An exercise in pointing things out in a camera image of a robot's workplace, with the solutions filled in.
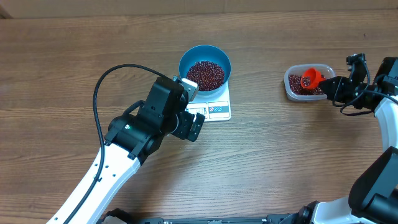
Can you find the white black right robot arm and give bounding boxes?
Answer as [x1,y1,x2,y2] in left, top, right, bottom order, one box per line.
[307,54,397,224]

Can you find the clear plastic container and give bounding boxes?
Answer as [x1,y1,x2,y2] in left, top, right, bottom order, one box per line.
[284,63,336,102]

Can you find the red beans in bowl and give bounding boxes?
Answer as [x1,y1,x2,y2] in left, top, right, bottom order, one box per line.
[187,61,225,91]

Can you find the orange scoop with blue handle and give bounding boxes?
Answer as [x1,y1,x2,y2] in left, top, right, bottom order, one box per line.
[301,68,326,90]

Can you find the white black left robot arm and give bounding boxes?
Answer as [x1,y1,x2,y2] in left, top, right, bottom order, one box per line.
[49,77,205,223]

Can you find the blue metal bowl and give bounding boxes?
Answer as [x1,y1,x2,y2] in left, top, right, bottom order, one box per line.
[178,45,232,96]

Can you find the red beans in scoop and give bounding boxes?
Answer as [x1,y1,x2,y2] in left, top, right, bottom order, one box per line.
[302,77,311,86]

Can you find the white digital kitchen scale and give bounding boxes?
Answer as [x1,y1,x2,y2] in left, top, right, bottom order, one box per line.
[186,82,231,122]

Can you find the red beans in container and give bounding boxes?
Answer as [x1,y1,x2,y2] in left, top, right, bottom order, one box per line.
[288,74,323,95]

